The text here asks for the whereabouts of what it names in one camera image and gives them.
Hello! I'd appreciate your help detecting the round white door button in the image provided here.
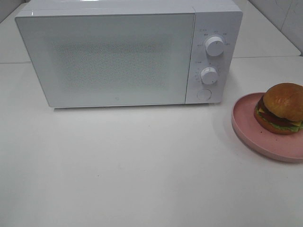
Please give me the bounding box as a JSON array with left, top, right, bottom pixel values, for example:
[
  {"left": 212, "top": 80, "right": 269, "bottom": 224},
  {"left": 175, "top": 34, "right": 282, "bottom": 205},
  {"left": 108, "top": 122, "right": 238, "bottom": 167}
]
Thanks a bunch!
[{"left": 197, "top": 89, "right": 212, "bottom": 101}]

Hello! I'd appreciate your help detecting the white microwave door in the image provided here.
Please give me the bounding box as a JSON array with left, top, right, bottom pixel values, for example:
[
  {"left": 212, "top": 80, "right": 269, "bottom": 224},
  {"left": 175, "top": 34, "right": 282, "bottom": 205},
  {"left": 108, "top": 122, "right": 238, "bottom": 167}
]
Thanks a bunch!
[{"left": 16, "top": 14, "right": 195, "bottom": 108}]

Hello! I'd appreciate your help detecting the white timer knob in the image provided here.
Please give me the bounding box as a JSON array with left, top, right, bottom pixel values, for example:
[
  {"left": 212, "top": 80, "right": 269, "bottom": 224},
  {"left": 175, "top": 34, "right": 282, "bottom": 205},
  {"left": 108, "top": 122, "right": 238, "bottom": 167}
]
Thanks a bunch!
[{"left": 200, "top": 67, "right": 219, "bottom": 85}]

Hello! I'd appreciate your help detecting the burger with lettuce and cheese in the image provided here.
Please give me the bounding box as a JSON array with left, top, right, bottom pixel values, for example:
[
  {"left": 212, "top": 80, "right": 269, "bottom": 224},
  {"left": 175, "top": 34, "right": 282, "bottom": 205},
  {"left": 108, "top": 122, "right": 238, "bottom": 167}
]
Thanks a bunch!
[{"left": 254, "top": 83, "right": 303, "bottom": 135}]

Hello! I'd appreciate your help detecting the pink round plate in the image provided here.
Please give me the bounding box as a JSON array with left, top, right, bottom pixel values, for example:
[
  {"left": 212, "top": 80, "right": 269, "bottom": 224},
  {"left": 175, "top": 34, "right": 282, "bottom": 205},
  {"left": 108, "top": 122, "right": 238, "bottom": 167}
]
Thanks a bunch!
[{"left": 231, "top": 92, "right": 303, "bottom": 163}]

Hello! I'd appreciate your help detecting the upper white power knob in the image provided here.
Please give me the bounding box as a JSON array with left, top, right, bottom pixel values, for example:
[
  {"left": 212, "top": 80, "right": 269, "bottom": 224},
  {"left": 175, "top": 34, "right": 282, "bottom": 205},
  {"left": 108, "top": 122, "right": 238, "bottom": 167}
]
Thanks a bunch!
[{"left": 205, "top": 36, "right": 224, "bottom": 57}]

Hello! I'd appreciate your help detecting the white microwave oven body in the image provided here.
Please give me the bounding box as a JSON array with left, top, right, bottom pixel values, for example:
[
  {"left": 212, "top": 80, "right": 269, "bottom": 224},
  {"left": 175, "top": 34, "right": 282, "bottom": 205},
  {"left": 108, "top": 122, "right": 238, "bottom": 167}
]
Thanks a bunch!
[{"left": 15, "top": 0, "right": 243, "bottom": 105}]

